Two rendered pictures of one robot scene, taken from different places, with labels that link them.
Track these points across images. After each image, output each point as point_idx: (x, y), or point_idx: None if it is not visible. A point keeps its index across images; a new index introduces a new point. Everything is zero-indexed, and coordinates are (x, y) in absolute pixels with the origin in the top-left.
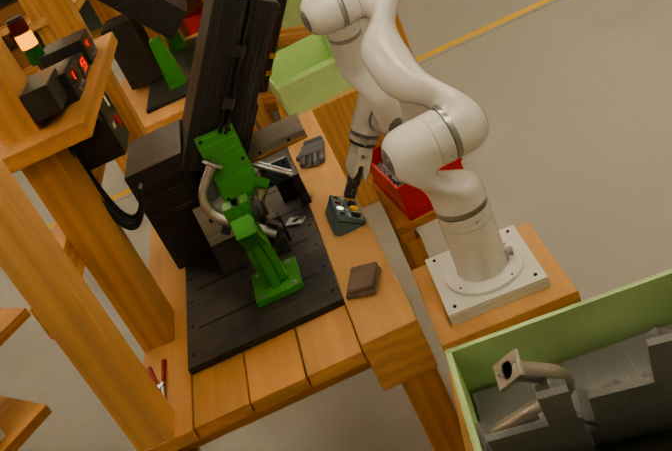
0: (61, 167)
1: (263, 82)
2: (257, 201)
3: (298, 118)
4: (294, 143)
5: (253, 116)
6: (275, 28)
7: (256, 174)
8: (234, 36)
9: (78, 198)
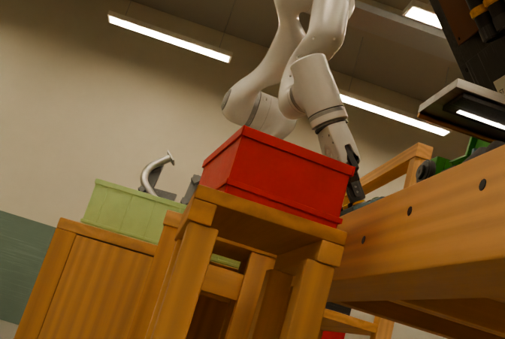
0: None
1: (455, 37)
2: (422, 162)
3: (443, 88)
4: (436, 124)
5: (465, 80)
6: None
7: (466, 152)
8: None
9: None
